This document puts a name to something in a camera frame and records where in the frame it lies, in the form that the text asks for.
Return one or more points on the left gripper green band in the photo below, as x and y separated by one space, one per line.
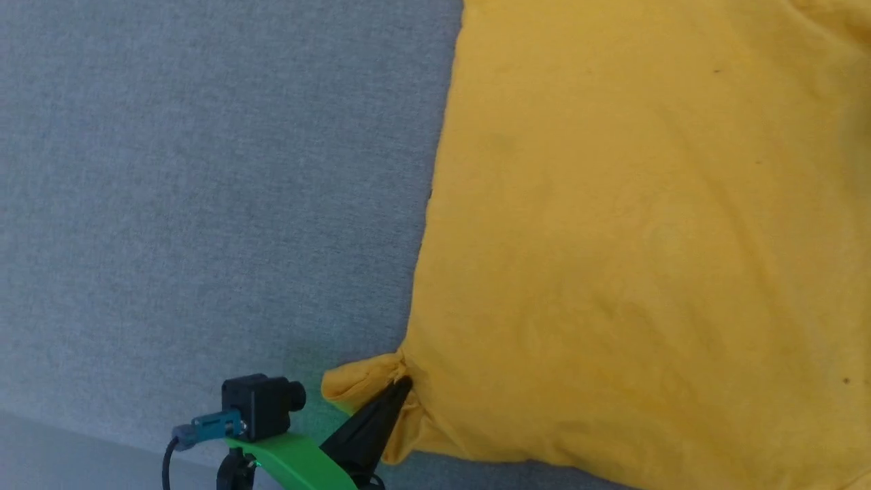
292 463

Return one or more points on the yellow garment with white print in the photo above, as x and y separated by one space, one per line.
646 238

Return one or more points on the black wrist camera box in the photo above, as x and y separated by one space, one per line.
262 405

